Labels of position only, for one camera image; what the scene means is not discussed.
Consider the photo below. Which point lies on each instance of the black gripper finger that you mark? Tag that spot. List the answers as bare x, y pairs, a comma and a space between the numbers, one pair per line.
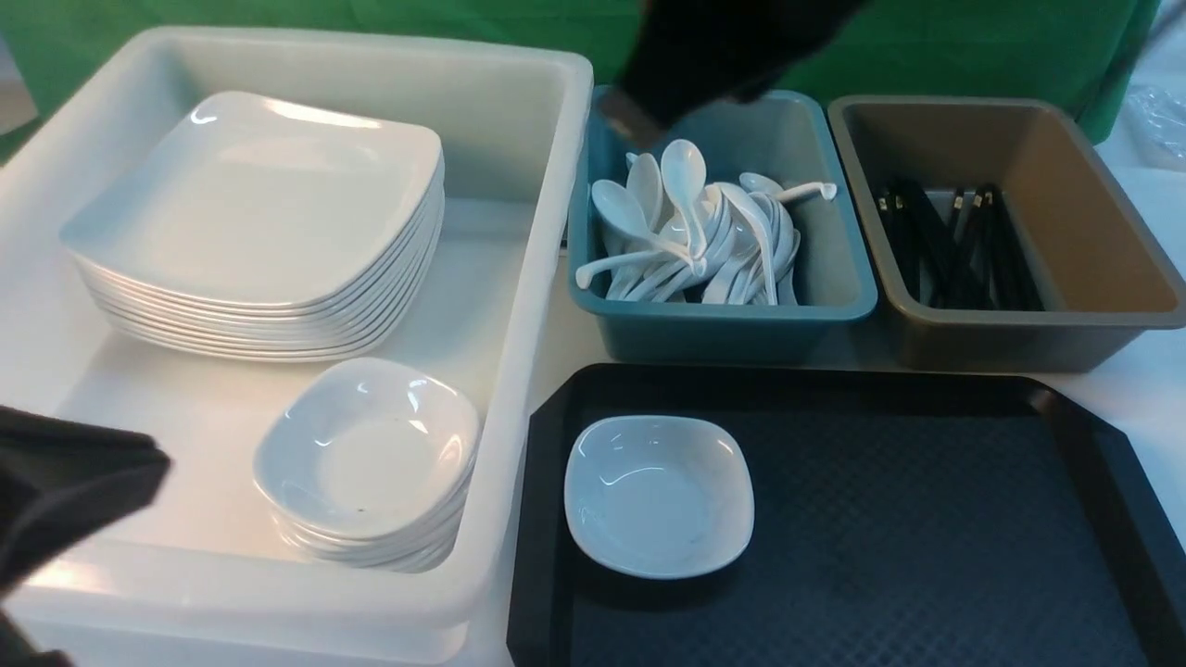
64, 481

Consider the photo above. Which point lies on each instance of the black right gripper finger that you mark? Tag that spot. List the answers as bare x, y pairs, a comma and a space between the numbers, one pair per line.
689, 54

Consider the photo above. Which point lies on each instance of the large white square plate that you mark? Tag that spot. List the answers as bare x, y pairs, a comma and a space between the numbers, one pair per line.
251, 201

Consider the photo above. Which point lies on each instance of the small white square bowl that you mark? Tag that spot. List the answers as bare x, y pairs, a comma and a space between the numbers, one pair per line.
659, 497

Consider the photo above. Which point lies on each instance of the white spoon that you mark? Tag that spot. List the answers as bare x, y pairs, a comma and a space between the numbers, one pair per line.
757, 183

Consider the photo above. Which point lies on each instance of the pile of white spoons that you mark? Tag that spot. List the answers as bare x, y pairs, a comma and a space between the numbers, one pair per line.
667, 230

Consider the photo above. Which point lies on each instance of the teal plastic spoon bin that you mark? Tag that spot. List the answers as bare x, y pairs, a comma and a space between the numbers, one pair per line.
784, 136

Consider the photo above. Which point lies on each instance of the stack of white bowls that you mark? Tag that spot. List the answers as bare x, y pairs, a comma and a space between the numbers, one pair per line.
370, 467

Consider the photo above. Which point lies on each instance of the stack of white plates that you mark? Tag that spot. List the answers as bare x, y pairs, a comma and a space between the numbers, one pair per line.
357, 320

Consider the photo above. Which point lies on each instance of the large white plastic bin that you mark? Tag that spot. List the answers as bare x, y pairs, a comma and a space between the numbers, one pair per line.
204, 560

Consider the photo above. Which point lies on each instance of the pile of black chopsticks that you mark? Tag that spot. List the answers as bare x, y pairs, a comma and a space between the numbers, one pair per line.
965, 256

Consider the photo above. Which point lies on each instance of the brown plastic chopstick bin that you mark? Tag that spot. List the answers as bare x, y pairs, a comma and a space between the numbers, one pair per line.
1102, 276

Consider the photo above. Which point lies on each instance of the green backdrop cloth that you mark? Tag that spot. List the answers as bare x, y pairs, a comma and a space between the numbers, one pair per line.
1054, 51

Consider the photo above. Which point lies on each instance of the clear plastic bag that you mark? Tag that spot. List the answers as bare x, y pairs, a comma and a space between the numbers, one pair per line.
1155, 118

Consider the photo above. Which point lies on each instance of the black serving tray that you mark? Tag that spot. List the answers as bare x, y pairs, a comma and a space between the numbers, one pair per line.
900, 520

